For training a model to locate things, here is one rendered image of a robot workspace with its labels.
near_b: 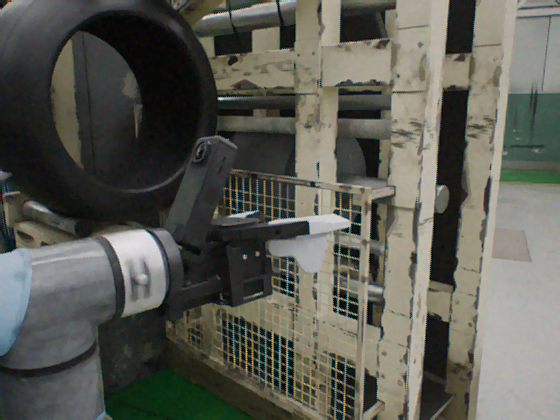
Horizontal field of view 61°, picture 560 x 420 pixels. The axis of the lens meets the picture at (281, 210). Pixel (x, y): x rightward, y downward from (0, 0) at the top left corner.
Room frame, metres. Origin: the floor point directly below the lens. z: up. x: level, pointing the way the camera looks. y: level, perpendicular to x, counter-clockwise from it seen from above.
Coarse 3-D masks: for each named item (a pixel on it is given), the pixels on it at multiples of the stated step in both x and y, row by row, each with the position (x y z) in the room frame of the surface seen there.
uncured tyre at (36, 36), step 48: (48, 0) 1.09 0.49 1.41; (96, 0) 1.14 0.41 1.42; (144, 0) 1.23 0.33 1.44; (0, 48) 1.04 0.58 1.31; (48, 48) 1.05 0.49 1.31; (144, 48) 1.53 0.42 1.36; (192, 48) 1.33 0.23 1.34; (0, 96) 1.01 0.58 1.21; (48, 96) 1.04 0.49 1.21; (144, 96) 1.55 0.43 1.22; (192, 96) 1.50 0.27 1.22; (0, 144) 1.04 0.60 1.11; (48, 144) 1.04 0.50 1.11; (144, 144) 1.53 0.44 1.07; (192, 144) 1.35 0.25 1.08; (48, 192) 1.07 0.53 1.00; (96, 192) 1.11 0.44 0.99; (144, 192) 1.20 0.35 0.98
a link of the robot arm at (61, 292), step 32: (0, 256) 0.35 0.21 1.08; (32, 256) 0.35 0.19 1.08; (64, 256) 0.36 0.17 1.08; (96, 256) 0.37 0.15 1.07; (0, 288) 0.32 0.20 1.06; (32, 288) 0.33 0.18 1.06; (64, 288) 0.35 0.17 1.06; (96, 288) 0.36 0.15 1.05; (0, 320) 0.31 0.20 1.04; (32, 320) 0.33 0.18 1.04; (64, 320) 0.34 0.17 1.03; (96, 320) 0.37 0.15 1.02; (0, 352) 0.32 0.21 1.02; (32, 352) 0.33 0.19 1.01; (64, 352) 0.34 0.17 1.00
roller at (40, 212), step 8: (24, 208) 1.32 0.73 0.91; (32, 208) 1.29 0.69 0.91; (40, 208) 1.27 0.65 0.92; (48, 208) 1.25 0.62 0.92; (32, 216) 1.29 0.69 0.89; (40, 216) 1.25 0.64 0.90; (48, 216) 1.21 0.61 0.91; (56, 216) 1.19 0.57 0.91; (64, 216) 1.17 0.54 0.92; (72, 216) 1.16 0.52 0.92; (48, 224) 1.22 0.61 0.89; (56, 224) 1.18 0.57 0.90; (64, 224) 1.15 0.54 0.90; (72, 224) 1.12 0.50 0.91; (80, 224) 1.11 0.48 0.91; (88, 224) 1.13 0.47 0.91; (72, 232) 1.12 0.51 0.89; (80, 232) 1.11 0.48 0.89; (88, 232) 1.13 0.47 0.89
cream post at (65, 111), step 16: (64, 48) 1.49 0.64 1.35; (64, 64) 1.48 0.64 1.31; (64, 80) 1.48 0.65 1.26; (64, 96) 1.48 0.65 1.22; (64, 112) 1.47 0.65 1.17; (64, 128) 1.47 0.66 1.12; (64, 144) 1.47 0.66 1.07; (80, 144) 1.50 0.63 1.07; (80, 160) 1.50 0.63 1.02; (96, 336) 1.50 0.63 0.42
